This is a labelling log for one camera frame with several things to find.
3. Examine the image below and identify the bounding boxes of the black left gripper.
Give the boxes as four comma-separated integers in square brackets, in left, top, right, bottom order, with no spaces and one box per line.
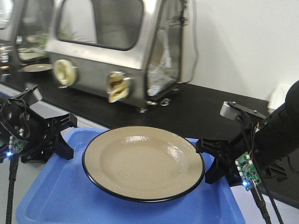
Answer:
[0,98,78,163]

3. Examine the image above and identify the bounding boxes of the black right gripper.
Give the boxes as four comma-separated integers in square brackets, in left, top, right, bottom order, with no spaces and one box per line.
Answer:
[195,138,262,187]

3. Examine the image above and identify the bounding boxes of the blue plastic tray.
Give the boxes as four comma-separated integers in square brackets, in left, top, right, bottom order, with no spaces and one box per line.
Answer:
[15,127,245,224]

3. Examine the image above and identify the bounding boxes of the beige plate with black rim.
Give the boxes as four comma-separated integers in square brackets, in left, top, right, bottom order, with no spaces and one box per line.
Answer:
[82,126,205,202]

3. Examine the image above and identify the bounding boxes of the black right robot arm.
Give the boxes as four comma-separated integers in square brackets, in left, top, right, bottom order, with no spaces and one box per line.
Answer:
[196,82,299,184]

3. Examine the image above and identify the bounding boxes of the distant beige plate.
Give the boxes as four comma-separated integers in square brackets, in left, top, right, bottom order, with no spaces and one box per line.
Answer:
[22,63,53,72]

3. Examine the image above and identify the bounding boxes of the stainless steel glove box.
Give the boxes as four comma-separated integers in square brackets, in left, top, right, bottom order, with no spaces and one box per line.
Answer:
[46,0,189,112]

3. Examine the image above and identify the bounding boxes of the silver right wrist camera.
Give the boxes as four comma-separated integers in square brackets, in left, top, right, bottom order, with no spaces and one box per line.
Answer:
[220,101,266,120]

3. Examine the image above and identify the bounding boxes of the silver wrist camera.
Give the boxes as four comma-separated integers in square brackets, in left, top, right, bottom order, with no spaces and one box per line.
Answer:
[15,85,42,106]
[220,101,266,120]

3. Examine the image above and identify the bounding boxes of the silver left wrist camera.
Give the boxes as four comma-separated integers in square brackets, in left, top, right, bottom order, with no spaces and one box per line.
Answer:
[15,85,42,106]

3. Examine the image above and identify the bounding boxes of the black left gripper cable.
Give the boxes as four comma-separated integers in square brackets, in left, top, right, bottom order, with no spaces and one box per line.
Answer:
[0,95,31,224]

